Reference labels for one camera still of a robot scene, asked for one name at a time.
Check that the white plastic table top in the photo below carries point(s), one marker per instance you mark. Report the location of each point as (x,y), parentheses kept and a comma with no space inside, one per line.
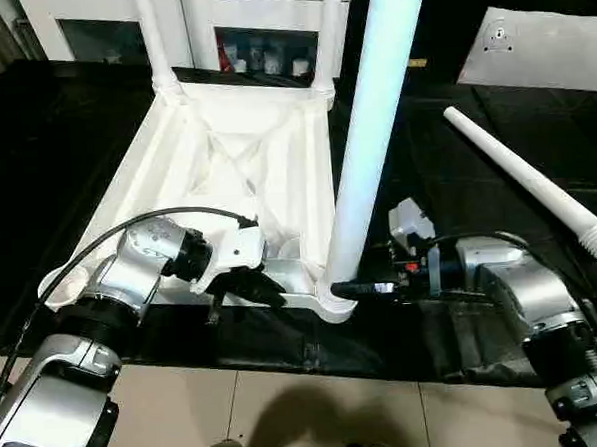
(274,134)

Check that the white plastic table leg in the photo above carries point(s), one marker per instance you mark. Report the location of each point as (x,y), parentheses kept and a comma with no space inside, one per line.
(156,40)
(526,176)
(372,104)
(331,31)

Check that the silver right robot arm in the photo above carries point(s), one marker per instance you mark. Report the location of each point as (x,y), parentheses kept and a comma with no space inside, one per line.
(522,282)

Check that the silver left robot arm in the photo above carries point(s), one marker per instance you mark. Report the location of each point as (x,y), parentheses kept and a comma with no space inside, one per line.
(130,267)

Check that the black work mat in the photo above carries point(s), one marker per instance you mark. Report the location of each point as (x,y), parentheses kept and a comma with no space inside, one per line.
(49,146)

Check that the black cabinet with gold label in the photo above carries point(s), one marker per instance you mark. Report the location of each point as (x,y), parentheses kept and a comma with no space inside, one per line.
(443,20)

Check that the white cabinet with glass doors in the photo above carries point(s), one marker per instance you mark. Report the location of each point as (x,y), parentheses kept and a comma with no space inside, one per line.
(192,19)

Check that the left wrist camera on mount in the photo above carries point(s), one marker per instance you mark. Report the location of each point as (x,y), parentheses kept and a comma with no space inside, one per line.
(239,246)

